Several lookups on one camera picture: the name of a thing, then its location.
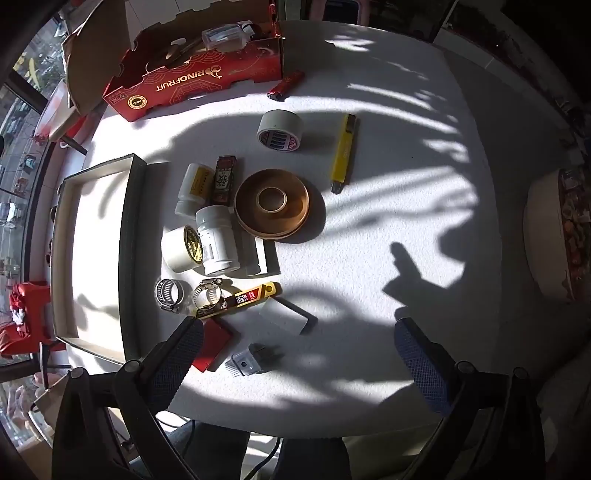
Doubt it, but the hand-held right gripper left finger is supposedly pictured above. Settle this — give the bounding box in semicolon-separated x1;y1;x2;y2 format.
52;316;206;480

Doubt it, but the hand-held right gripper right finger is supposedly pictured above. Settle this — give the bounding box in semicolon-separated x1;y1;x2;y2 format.
394;318;546;480

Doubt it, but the metal hose clamp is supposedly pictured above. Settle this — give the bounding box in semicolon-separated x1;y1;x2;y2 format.
191;278;225;310
154;278;184;313

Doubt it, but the white power adapter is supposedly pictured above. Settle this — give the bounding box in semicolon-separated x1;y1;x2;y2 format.
225;342;282;376

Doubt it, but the white tape roll gold label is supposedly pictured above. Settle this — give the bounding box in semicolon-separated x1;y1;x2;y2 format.
161;224;204;273

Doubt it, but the large white bottle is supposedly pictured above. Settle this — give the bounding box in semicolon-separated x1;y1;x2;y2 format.
195;205;242;276

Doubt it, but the grey tray box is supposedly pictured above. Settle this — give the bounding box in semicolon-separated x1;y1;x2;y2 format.
50;154;147;365

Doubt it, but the white bottle yellow label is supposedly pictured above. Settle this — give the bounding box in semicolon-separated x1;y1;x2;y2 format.
174;163;216;217

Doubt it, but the small red patterned box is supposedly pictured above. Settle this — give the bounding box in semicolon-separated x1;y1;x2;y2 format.
210;156;239;206

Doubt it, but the brown round dish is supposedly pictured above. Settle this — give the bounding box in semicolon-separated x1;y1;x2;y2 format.
233;169;313;241

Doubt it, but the yellow utility knife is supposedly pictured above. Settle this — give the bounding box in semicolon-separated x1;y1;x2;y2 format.
331;113;358;195

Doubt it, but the yellow black blade pack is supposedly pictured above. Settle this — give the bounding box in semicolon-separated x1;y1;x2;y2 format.
196;282;282;320

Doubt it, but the white flat box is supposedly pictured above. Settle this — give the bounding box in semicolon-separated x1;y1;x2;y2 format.
259;296;318;335

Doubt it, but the red plastic stool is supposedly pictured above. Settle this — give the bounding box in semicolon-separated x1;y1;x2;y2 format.
0;281;51;358

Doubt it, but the beige round basket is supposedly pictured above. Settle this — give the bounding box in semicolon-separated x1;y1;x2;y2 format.
523;167;591;303

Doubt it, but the beige chair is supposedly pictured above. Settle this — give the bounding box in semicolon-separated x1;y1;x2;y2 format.
46;78;89;156

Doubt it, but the white tape roll striped core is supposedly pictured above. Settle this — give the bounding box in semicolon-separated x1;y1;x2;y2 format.
257;110;303;152

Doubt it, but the red cardboard box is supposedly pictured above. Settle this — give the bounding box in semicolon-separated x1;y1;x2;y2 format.
62;0;284;123

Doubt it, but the red lighter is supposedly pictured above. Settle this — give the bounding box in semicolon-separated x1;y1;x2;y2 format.
267;70;306;101

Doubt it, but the clear plastic container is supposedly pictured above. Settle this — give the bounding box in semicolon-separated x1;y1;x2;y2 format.
202;21;252;51

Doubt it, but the pink plastic stool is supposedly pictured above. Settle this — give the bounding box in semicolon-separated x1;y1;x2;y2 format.
307;0;372;26

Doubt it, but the black cable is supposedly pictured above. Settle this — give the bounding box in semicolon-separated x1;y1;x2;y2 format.
252;436;282;480

